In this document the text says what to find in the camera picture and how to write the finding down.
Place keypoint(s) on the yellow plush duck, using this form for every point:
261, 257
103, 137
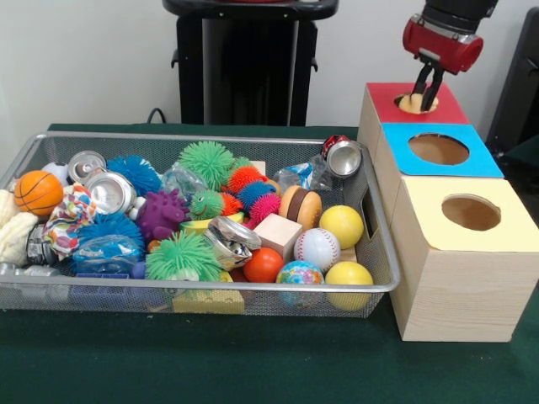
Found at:
409, 104

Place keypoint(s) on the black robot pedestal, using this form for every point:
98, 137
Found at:
252, 63

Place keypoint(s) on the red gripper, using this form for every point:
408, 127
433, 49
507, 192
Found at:
442, 48

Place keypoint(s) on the purple spiky rubber toy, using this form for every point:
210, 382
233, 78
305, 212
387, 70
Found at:
162, 214

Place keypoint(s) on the plain wooden cube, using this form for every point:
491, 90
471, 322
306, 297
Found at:
277, 235

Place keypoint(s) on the white toy baseball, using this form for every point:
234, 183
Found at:
316, 249

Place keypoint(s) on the yellow ball with seam lines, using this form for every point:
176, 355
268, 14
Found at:
342, 226

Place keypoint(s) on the plain orange ball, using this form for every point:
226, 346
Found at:
263, 265

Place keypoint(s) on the dark green tablecloth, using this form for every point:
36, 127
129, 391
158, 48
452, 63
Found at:
252, 362
528, 153

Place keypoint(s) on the orange toy basketball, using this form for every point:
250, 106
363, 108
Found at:
38, 193

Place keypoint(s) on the black upright panel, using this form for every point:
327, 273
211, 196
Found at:
520, 92

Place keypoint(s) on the wooden box with three holes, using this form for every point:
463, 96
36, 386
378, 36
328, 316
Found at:
463, 294

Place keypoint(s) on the crushed red drink can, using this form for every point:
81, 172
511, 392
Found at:
344, 159

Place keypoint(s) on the globe print ball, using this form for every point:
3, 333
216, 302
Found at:
300, 272

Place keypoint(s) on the toy hamburger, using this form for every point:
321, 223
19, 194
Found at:
300, 207

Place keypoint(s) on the plain yellow ball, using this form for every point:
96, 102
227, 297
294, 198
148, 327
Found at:
349, 278

